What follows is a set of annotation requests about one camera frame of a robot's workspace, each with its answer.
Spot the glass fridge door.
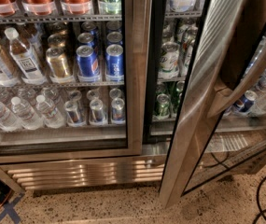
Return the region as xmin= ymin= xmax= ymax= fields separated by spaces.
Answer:
xmin=159 ymin=0 xmax=266 ymax=207
xmin=0 ymin=0 xmax=152 ymax=169

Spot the right white 7up can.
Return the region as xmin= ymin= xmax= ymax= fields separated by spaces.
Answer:
xmin=181 ymin=38 xmax=195 ymax=77

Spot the blue pepsi can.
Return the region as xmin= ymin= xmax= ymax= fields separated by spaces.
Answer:
xmin=76 ymin=45 xmax=101 ymax=82
xmin=105 ymin=44 xmax=124 ymax=80

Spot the left white 7up can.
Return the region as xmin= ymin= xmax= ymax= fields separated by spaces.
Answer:
xmin=158 ymin=42 xmax=179 ymax=79

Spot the green soda can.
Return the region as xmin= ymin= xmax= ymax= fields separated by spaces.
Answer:
xmin=154 ymin=93 xmax=170 ymax=119

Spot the middle water bottle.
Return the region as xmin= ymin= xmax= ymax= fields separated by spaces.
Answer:
xmin=11 ymin=97 xmax=44 ymax=130

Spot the white 7up can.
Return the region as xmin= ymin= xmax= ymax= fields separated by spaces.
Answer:
xmin=158 ymin=42 xmax=179 ymax=79
xmin=181 ymin=38 xmax=195 ymax=77

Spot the small pepsi can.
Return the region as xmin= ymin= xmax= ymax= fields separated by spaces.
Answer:
xmin=90 ymin=99 xmax=106 ymax=124
xmin=111 ymin=98 xmax=125 ymax=123
xmin=64 ymin=101 xmax=84 ymax=127

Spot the blue can lower right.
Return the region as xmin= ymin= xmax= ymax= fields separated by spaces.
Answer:
xmin=233 ymin=91 xmax=258 ymax=114

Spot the right small pepsi can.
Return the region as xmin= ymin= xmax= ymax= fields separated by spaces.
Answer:
xmin=111 ymin=98 xmax=125 ymax=123

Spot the water bottle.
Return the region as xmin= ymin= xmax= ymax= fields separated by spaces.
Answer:
xmin=11 ymin=97 xmax=44 ymax=130
xmin=36 ymin=95 xmax=65 ymax=129
xmin=0 ymin=102 xmax=22 ymax=132

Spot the right water bottle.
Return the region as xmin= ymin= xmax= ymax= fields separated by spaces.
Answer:
xmin=36 ymin=95 xmax=65 ymax=129

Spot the gold soda can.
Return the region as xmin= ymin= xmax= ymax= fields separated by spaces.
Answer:
xmin=46 ymin=48 xmax=75 ymax=84

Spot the middle small pepsi can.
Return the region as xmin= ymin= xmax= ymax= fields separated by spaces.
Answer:
xmin=90 ymin=99 xmax=106 ymax=124

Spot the left small pepsi can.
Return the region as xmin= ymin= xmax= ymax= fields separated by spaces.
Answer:
xmin=64 ymin=101 xmax=84 ymax=127

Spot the front blue pepsi can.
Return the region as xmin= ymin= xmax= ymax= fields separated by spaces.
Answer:
xmin=105 ymin=44 xmax=124 ymax=80

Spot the left water bottle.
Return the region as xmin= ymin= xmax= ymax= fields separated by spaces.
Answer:
xmin=0 ymin=102 xmax=22 ymax=132

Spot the white cap tea bottle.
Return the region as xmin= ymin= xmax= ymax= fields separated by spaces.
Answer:
xmin=5 ymin=27 xmax=46 ymax=85

